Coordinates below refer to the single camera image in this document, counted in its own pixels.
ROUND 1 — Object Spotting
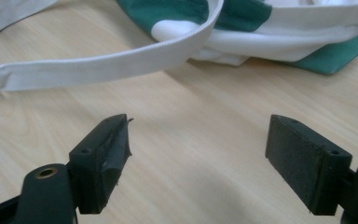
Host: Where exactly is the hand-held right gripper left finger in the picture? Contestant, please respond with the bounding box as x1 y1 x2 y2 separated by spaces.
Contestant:
68 113 134 216

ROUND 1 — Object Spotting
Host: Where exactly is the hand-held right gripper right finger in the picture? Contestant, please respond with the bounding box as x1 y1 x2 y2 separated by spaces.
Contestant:
264 113 354 217

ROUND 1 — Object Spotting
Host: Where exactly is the white tote bag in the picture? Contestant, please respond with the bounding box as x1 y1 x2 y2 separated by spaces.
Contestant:
0 0 358 93

